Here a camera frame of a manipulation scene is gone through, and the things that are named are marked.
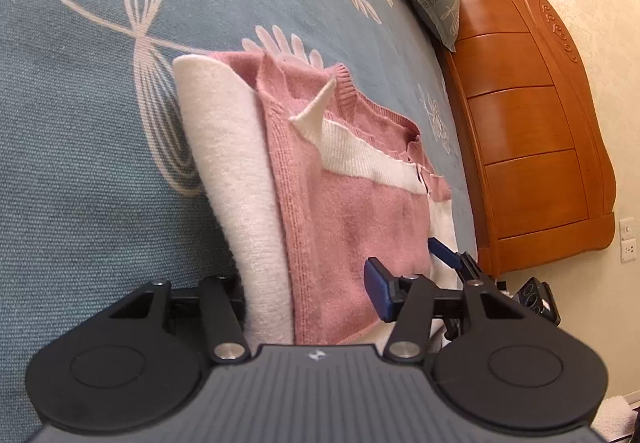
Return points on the pink and cream sweater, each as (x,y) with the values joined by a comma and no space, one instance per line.
(308,179)

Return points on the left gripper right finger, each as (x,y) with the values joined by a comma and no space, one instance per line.
(408,302)

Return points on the white wall socket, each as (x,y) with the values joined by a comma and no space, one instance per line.
(628,240)

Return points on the wooden headboard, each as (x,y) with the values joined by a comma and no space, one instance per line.
(541,184)

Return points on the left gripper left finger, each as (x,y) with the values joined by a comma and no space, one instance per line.
(223,312)

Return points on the blue floral bed sheet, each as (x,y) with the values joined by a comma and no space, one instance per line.
(98,191)

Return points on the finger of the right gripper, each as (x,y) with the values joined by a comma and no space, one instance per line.
(463,263)

